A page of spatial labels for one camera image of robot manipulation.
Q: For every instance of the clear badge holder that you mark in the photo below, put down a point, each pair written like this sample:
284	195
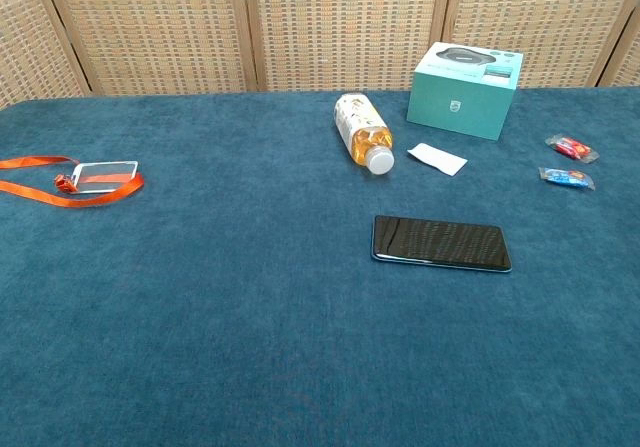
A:
87	169

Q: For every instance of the blue plush table mat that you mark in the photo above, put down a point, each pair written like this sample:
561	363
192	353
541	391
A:
250	317

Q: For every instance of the white paper slip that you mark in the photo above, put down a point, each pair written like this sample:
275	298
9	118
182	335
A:
437	159

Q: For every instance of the tea bottle with white cap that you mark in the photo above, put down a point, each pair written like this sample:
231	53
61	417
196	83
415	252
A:
370	139

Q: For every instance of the red wrapped candy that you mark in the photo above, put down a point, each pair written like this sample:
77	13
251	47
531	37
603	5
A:
570	147

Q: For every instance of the woven rattan screen panel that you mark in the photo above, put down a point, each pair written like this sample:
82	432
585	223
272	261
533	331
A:
627	62
30	42
150	27
350	17
540	17

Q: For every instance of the teal speaker product box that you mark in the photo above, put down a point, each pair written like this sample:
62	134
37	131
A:
455	107

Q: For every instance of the blue wrapped candy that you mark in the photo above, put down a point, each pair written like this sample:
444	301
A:
565	177

